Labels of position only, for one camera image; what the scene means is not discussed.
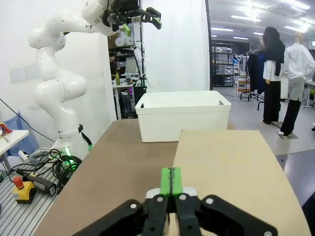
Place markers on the white side table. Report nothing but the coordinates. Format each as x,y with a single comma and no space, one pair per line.
12,142

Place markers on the white partition panel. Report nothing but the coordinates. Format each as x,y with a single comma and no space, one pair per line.
174,49

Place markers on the yellow red emergency stop button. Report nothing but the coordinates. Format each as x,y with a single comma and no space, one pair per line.
23,190

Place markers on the aluminium slotted base plate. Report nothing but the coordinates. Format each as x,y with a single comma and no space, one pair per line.
22,216

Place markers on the red tape dispenser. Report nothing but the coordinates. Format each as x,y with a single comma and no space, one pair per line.
5,129

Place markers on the green bottle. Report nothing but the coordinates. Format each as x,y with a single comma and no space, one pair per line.
117,79

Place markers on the mannequin with black hooded garment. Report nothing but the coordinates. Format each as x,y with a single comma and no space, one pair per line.
272,73

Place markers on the seated person in dark clothes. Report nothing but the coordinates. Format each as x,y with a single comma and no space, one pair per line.
113,65

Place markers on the white plastic bin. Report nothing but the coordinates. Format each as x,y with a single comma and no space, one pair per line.
182,118

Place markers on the black handheld enabling device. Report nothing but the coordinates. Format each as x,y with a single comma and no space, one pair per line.
37,180

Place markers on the storage shelf with bins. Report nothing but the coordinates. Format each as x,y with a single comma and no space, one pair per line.
222,64

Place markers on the white power strip box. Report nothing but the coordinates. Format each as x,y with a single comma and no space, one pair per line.
24,155

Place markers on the white paper rolls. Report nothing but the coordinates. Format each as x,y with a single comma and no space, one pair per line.
124,39

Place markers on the blue cloth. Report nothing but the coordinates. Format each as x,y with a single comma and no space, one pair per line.
24,130

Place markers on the cluttered electronics desk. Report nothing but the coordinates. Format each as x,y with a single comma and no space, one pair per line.
124,98

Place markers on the black vertical stand pole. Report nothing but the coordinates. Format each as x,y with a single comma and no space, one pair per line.
141,49

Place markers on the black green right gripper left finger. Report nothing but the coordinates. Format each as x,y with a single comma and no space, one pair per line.
155,216

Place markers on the ceiling light strip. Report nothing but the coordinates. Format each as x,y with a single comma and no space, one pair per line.
222,29

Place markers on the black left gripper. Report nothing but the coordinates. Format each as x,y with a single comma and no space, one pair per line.
125,11

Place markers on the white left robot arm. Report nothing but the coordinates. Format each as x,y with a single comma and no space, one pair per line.
59,98

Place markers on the clothes rack with dark clothes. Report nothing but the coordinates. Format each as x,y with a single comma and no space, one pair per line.
254,71

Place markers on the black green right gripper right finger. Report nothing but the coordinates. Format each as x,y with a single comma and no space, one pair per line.
197,216

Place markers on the mannequin with white shirt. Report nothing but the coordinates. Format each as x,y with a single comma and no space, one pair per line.
296,73

